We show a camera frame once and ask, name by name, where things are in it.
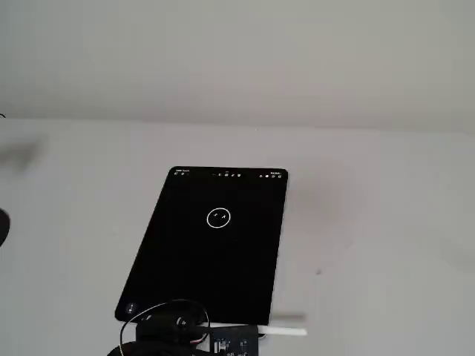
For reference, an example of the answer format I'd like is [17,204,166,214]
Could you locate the white stylus pen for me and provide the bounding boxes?
[258,326,309,337]

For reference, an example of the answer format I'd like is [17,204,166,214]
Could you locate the black screen tablet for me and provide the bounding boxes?
[114,166,289,327]

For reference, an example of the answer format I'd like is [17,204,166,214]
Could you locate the dark round object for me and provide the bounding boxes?
[0,208,11,248]

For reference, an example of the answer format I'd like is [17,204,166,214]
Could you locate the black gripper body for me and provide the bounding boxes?
[134,313,213,345]

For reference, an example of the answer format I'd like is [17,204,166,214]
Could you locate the black camera module board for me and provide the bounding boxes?
[209,325,261,356]

